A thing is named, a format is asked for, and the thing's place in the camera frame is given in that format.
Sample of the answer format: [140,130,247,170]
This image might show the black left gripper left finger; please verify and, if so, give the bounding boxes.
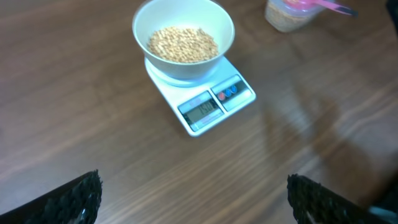
[1,170,103,224]

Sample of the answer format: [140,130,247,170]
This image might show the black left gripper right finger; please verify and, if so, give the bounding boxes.
[287,174,394,224]

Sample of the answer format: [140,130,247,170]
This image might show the pink plastic measuring scoop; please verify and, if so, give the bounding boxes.
[285,0,358,16]

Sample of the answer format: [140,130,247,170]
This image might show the white digital kitchen scale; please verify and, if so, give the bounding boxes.
[145,57,256,137]

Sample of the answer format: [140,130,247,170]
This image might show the soybeans in white bowl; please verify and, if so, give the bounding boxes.
[147,27,219,63]

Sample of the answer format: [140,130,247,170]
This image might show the white bowl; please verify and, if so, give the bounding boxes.
[132,0,235,79]

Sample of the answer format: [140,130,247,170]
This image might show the pile of soybeans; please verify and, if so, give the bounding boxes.
[265,3,315,32]

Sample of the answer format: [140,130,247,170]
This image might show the clear plastic bean container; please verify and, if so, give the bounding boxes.
[264,0,326,32]

